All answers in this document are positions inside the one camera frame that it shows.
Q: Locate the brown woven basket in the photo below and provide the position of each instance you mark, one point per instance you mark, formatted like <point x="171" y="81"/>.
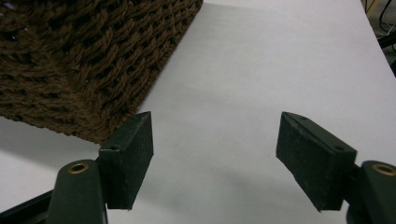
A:
<point x="87" y="62"/>

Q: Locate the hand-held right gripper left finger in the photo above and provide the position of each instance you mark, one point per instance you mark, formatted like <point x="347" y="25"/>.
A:
<point x="124" y="168"/>

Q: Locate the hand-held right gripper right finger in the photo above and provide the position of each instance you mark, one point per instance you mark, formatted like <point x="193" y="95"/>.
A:
<point x="314" y="158"/>

